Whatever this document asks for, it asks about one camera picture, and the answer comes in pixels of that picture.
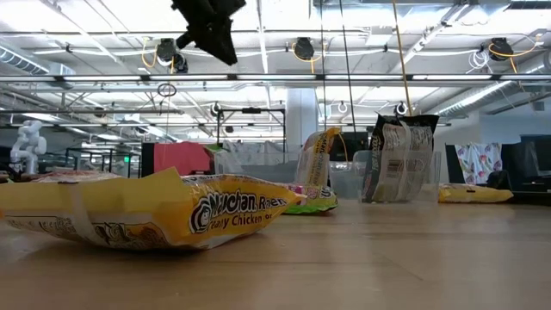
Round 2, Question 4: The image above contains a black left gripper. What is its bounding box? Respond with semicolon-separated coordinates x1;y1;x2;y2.
170;0;247;66

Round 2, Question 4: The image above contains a yellow creamy chicken ramen pack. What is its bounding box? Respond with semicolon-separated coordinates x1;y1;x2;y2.
0;166;305;251
437;183;515;204
294;127;342;189

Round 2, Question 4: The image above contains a black fire noodle ramen pack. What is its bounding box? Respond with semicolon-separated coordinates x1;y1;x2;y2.
361;113;441;204

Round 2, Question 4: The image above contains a red orange partition panel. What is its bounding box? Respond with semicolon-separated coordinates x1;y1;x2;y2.
141;141;213;177

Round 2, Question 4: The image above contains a white pillar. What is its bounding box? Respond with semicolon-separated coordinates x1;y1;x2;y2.
286;89;319;152

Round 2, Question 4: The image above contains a clear plastic bin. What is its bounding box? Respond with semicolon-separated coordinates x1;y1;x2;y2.
329;148;443;204
214;150;332;186

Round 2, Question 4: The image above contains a black screen panel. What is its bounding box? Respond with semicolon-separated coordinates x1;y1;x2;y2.
329;131;370;164

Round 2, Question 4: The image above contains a white articulated robot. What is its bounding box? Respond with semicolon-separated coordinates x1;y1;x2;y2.
9;120;47;176

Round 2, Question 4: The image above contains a floral cloth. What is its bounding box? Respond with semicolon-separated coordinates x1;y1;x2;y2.
454;141;504;185

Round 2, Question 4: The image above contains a black cabinet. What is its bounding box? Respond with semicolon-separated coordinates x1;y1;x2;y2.
501;134;551;203

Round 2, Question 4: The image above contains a black ceiling cord reel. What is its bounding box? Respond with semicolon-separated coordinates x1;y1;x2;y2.
294;37;315;61
488;37;516;61
155;37;178;64

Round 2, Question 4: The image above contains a black metal frame rig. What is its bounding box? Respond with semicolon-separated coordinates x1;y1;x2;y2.
216;107;288;154

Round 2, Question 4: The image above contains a long ceiling light rail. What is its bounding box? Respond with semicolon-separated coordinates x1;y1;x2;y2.
0;72;551;84

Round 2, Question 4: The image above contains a black hanging cable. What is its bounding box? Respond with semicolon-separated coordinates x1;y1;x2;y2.
338;0;358;134

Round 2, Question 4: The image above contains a ceiling air duct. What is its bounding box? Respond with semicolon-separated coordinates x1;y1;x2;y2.
0;45;77;78

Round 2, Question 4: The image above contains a yellow hanging cable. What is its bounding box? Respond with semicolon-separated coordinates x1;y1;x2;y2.
391;0;413;117

